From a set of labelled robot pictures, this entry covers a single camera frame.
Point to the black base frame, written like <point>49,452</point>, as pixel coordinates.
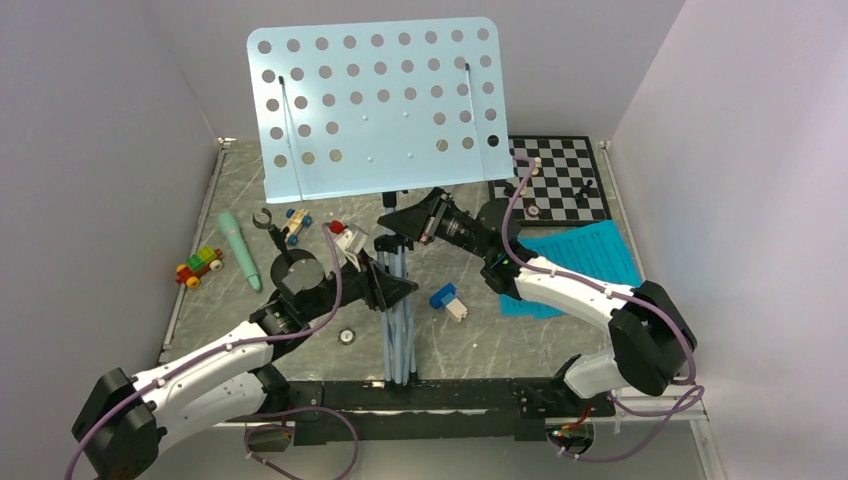
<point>521,408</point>

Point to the colourful brick toy car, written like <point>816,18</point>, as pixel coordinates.
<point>200,263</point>

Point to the black microphone stand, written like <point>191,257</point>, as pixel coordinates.
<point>278,245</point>

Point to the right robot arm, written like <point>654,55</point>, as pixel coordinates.
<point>651,346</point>

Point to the black white chessboard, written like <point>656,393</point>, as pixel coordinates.
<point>567,163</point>

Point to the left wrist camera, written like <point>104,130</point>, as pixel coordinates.
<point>350,240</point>

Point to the blue white poker chip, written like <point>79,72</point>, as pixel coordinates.
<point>347,336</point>

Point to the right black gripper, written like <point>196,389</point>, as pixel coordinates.
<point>411,221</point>

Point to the light blue music stand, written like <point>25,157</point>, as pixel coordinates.
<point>360,108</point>

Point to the green toy microphone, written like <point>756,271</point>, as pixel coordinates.
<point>231,230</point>

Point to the beige toy cart blue wheels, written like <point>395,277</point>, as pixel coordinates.
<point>297,219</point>

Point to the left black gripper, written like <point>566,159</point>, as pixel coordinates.
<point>378,287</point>

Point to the cream chess piece standing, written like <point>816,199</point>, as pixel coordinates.
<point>536,165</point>

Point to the blue sheet music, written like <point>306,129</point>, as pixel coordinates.
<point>597,250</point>
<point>513,307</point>

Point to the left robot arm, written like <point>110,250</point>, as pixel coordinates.
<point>128,420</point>

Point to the blue white toy brick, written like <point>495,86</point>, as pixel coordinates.
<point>445,298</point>

